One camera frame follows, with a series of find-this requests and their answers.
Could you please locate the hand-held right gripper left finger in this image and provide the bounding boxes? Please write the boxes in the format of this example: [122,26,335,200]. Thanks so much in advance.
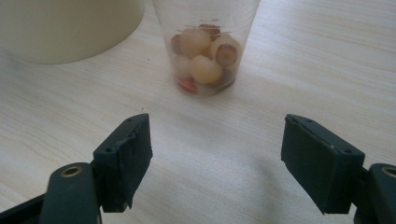
[92,113,154,214]

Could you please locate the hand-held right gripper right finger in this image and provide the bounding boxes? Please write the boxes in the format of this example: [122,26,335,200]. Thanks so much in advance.
[280,113,366,216]

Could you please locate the clear plastic cup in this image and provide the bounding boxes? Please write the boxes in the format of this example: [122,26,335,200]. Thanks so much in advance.
[151,0,262,98]

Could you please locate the pile of peeled pale fruits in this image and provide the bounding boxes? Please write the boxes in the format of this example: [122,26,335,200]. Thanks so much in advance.
[170,23,244,94]

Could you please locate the cream round container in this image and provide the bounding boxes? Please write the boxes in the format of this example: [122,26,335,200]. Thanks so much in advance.
[0,0,147,65]

